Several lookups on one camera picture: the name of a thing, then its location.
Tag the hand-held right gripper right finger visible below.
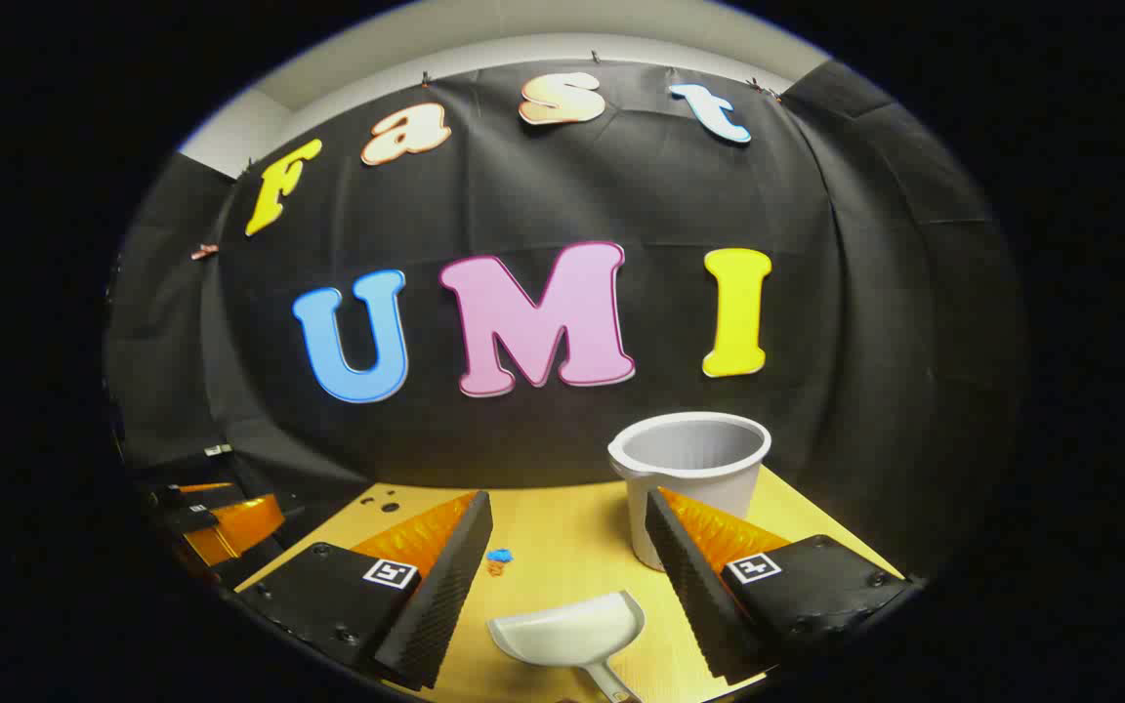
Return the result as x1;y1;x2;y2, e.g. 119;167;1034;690
646;488;915;684

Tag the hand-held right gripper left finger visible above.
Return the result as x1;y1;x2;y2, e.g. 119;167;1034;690
235;490;493;690

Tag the white ribbed garbage bin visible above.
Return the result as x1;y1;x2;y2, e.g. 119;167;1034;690
607;411;772;572

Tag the white plastic dustpan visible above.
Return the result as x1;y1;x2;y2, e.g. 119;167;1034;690
486;590;646;703

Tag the black backdrop cloth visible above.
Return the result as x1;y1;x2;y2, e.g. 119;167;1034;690
104;59;1024;587

